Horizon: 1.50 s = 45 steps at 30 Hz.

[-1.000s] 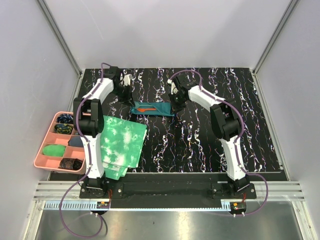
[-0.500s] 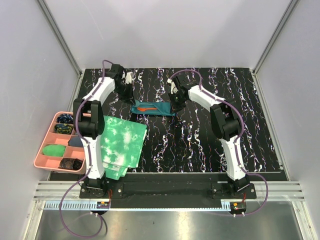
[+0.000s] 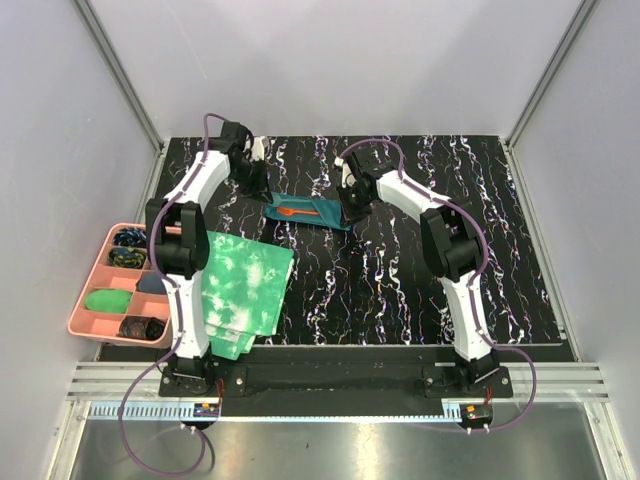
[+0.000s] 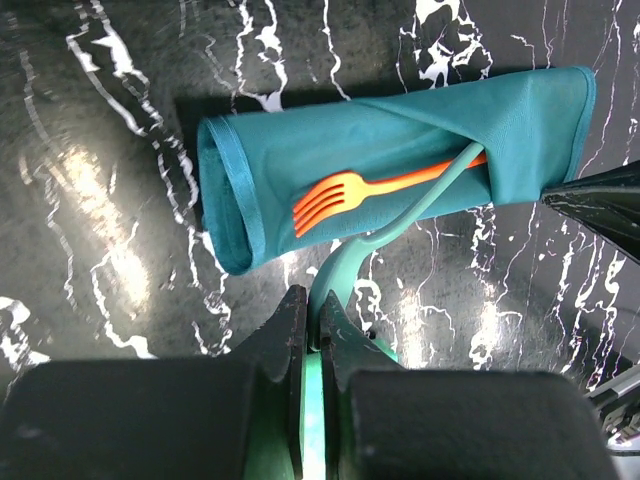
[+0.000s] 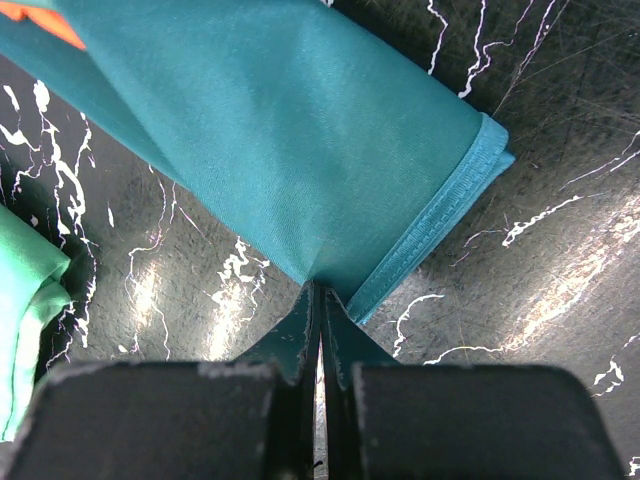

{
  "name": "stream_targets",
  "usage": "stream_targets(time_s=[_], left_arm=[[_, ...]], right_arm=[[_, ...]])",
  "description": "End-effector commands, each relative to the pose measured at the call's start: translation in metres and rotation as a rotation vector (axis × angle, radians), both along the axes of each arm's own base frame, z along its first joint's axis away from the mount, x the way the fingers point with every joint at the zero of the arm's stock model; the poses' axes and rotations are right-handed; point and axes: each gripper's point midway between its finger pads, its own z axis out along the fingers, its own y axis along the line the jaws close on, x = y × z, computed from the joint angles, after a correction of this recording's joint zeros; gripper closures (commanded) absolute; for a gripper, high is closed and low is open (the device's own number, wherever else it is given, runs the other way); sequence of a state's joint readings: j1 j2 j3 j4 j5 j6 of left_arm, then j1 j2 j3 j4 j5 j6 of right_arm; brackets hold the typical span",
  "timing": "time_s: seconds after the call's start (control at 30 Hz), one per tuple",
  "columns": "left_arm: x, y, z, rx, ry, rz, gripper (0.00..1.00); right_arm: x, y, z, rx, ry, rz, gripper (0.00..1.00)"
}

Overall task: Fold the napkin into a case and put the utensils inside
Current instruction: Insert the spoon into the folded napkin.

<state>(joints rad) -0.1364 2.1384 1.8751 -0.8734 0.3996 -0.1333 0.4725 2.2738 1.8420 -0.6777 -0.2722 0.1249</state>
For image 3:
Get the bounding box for aluminium front rail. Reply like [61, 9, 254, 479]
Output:
[66, 362, 609, 423]

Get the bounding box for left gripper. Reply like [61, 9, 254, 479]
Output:
[230, 157, 274, 205]

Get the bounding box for dark blue rolled cloth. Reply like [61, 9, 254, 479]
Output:
[136, 271, 166, 295]

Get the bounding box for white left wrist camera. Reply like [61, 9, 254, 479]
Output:
[250, 136, 270, 162]

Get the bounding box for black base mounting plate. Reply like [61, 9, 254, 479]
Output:
[97, 343, 516, 419]

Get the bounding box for teal satin napkin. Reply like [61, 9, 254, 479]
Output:
[263, 193, 351, 231]

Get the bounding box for brown patterned rolled cloth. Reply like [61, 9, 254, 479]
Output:
[118, 316, 166, 341]

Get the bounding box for left aluminium frame post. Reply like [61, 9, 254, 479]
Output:
[70, 0, 164, 155]

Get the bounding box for orange plastic fork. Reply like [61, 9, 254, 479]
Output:
[276, 206, 319, 217]

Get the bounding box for black marble pattern mat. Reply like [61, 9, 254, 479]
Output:
[144, 133, 566, 347]

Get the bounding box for pink compartment tray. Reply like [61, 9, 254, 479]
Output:
[67, 223, 172, 349]

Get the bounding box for green tie-dye cloth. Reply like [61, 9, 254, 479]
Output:
[201, 231, 294, 360]

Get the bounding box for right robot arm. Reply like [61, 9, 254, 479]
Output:
[334, 146, 499, 397]

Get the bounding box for right aluminium frame post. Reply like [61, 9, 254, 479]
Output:
[504, 0, 600, 149]

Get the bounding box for green rolled cloth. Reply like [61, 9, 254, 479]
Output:
[85, 289, 132, 314]

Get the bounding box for blue patterned rolled cloth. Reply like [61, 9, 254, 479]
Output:
[112, 227, 147, 248]

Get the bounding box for aluminium frame post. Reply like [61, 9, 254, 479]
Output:
[70, 0, 164, 155]
[504, 0, 600, 149]

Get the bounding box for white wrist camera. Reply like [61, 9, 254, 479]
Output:
[250, 136, 270, 162]
[334, 157, 356, 193]

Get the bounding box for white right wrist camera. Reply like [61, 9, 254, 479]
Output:
[334, 157, 356, 193]

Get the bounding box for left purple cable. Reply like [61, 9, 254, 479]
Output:
[117, 112, 226, 474]

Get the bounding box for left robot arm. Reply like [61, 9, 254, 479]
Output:
[145, 119, 273, 396]

